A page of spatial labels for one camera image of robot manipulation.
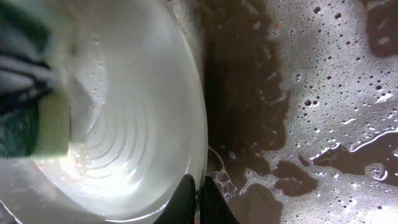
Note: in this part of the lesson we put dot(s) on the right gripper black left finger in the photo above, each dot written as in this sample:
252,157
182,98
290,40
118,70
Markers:
181,206

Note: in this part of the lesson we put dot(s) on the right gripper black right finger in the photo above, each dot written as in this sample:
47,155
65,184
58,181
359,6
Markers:
212,206

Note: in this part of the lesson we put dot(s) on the green yellow sponge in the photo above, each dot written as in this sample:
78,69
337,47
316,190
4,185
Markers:
38,39

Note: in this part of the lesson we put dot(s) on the dark brown tray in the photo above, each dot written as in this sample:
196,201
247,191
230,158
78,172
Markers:
301,99

